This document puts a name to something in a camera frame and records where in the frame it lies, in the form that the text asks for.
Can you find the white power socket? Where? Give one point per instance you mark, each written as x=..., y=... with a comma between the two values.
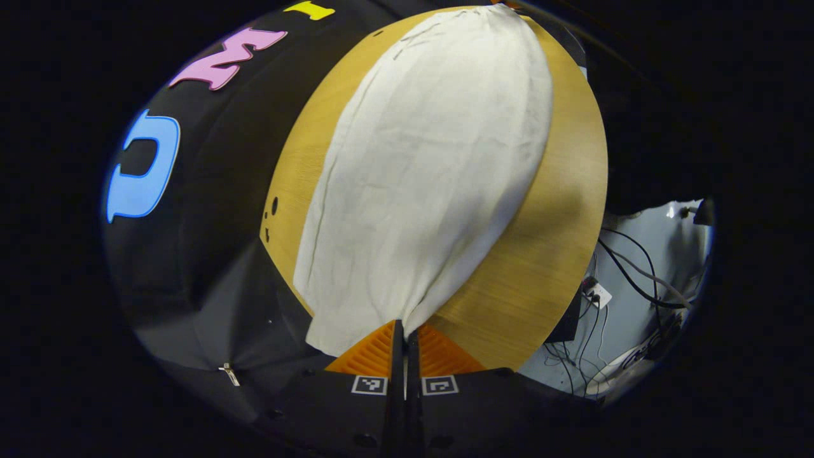
x=598, y=295

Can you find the black table leg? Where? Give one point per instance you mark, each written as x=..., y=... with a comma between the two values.
x=568, y=318

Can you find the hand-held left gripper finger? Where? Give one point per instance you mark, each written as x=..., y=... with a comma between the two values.
x=413, y=394
x=397, y=381

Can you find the white jeans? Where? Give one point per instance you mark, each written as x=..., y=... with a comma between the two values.
x=426, y=178

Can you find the silver spring clip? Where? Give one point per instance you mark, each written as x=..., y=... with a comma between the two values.
x=229, y=374

